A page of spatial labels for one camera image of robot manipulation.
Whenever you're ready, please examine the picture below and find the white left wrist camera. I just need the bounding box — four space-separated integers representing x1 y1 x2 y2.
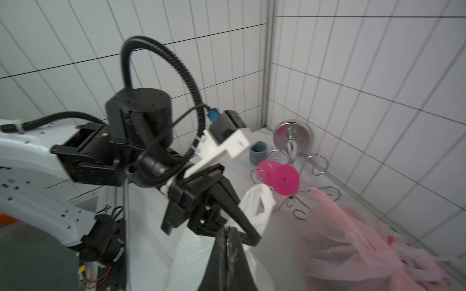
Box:
184 110 257 178

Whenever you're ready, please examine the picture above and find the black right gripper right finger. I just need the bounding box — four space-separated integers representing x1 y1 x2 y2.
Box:
227 227 258 291

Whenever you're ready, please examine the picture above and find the teal green cup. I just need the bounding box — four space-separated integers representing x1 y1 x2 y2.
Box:
249 141 268 166

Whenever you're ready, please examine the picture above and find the pink plastic bag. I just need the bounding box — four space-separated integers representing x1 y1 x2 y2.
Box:
299 187 454 291

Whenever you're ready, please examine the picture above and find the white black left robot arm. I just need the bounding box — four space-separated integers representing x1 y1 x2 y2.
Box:
1 36 261 291

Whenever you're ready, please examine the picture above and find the white plastic bag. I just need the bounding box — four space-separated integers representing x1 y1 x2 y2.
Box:
165 184 275 291

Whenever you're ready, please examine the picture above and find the pink silver cup stand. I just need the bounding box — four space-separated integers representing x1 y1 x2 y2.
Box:
250 120 330 220

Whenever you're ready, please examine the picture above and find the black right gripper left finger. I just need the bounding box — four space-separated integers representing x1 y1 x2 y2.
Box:
198 228 229 291

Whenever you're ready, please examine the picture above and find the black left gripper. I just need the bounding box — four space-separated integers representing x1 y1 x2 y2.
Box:
161 164 261 246

